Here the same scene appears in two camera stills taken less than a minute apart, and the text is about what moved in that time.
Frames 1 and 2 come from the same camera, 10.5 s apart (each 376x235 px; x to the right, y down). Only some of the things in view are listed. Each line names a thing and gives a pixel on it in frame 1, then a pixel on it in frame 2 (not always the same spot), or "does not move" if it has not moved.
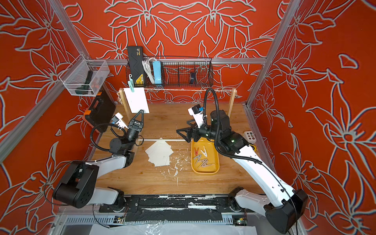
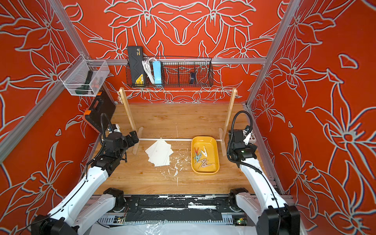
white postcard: (136, 100) to (160, 150)
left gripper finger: (134, 118) to (134, 135)
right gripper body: (206, 132) to (247, 147)
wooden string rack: (127, 110) does not move
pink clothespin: (207, 164) does not move
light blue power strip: (157, 73) does not move
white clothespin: (204, 152) does not move
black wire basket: (176, 72) does not move
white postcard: (159, 161) does not move
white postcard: (159, 157) does not move
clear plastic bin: (84, 77) does not move
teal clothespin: (131, 83) to (198, 157)
